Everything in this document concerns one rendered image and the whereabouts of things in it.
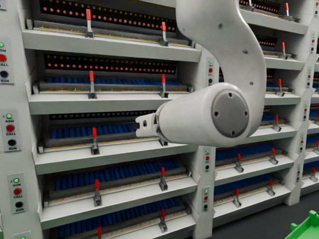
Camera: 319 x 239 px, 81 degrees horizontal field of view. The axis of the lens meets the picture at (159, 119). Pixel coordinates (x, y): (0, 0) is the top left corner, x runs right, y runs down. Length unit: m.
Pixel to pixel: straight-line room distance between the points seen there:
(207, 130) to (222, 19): 0.15
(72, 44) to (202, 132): 0.53
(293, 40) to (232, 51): 1.11
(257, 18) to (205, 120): 0.90
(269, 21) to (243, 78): 0.83
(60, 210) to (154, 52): 0.65
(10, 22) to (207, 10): 0.55
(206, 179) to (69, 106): 0.65
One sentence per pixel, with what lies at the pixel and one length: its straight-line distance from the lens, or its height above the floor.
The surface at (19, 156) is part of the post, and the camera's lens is 0.70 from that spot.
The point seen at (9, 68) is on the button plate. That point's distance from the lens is 0.67.
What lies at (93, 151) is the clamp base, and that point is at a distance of 0.71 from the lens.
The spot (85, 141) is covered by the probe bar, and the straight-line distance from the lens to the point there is 0.74.
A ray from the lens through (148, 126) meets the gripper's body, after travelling 0.37.
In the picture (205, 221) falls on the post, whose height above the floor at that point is 0.09.
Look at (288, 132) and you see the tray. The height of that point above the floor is 0.47.
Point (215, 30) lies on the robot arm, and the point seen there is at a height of 0.78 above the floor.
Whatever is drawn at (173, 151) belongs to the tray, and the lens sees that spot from 0.79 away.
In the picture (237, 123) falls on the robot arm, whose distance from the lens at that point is 0.25.
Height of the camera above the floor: 0.70
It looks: 8 degrees down
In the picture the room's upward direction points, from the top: straight up
